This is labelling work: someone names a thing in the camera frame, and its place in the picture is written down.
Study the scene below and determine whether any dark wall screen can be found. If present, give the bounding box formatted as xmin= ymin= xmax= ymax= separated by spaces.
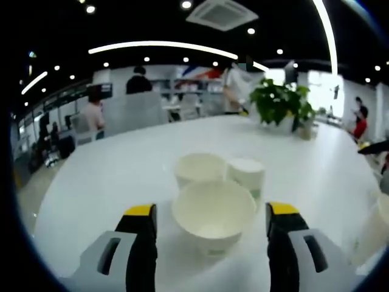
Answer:
xmin=88 ymin=83 xmax=113 ymax=100

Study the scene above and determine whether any grey partition screen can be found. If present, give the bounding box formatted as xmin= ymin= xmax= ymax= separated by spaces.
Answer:
xmin=123 ymin=91 xmax=168 ymax=128

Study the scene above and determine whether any green potted plant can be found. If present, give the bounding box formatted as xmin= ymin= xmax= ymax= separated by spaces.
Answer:
xmin=249 ymin=78 xmax=317 ymax=134

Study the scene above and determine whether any long curved ceiling light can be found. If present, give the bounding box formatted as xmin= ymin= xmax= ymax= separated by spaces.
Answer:
xmin=88 ymin=41 xmax=270 ymax=72

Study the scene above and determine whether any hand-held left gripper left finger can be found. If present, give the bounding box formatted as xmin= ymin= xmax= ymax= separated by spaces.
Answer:
xmin=71 ymin=203 xmax=159 ymax=292

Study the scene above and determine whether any dark hanging screen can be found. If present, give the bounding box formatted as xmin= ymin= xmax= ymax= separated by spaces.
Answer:
xmin=285 ymin=60 xmax=300 ymax=83

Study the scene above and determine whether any group of ceiling spotlights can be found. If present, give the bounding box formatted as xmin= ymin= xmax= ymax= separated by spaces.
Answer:
xmin=19 ymin=0 xmax=380 ymax=107

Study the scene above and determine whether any white table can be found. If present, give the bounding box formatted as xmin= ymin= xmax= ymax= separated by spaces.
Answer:
xmin=33 ymin=114 xmax=380 ymax=292

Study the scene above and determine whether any white chair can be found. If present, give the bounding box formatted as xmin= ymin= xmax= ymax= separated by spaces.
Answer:
xmin=71 ymin=114 xmax=98 ymax=145

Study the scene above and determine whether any small beige container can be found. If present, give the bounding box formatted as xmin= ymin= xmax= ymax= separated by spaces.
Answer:
xmin=299 ymin=120 xmax=314 ymax=141

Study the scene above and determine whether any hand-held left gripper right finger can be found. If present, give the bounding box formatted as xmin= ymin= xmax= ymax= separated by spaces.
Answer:
xmin=265 ymin=201 xmax=356 ymax=292

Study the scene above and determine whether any arched ceiling light strip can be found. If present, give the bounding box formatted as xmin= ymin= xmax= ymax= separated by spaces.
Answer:
xmin=311 ymin=0 xmax=339 ymax=75

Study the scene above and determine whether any short ceiling light strip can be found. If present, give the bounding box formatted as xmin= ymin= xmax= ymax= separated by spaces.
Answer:
xmin=21 ymin=71 xmax=49 ymax=95

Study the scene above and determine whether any ceiling air conditioner vent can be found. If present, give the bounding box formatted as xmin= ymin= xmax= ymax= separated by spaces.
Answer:
xmin=185 ymin=0 xmax=260 ymax=32

